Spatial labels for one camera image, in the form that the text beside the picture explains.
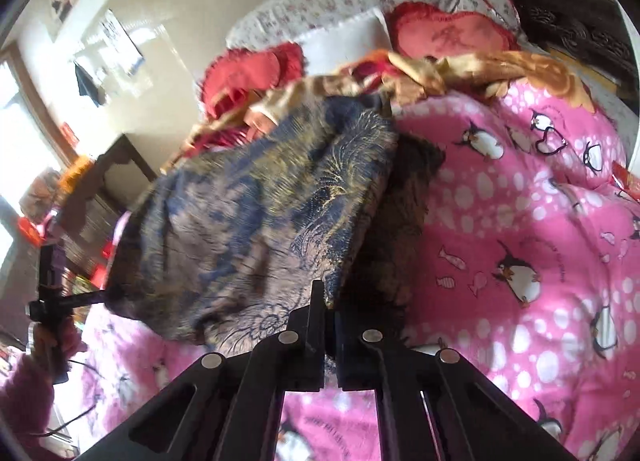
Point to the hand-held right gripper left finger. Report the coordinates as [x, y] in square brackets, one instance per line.
[315, 341]

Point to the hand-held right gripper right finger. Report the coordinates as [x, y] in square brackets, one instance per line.
[350, 356]

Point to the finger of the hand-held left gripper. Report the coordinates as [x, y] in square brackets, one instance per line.
[85, 298]

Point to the blue gold paisley garment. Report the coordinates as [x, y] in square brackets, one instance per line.
[250, 201]

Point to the person's left forearm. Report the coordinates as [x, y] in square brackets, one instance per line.
[25, 401]

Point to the person's left hand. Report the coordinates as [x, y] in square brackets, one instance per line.
[72, 341]

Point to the red paper bag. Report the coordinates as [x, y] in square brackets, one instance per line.
[100, 268]

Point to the orange plastic basket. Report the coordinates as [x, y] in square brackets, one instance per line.
[75, 173]

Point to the dark wooden desk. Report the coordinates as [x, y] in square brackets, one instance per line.
[120, 166]

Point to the window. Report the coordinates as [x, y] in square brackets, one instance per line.
[25, 126]

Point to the dark hanging cloth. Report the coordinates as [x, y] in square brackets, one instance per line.
[86, 83]

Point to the pink penguin print blanket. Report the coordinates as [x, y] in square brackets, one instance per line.
[500, 201]

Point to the red heart pillow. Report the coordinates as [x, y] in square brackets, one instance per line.
[250, 71]
[450, 33]

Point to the white pillow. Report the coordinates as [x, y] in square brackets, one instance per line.
[350, 38]

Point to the orange and red blanket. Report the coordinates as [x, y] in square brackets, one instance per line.
[525, 66]

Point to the carved dark wooden cabinet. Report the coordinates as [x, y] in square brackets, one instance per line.
[565, 26]

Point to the red wall sign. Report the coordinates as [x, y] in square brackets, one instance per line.
[70, 133]

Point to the wall calendar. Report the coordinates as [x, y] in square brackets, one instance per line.
[120, 41]

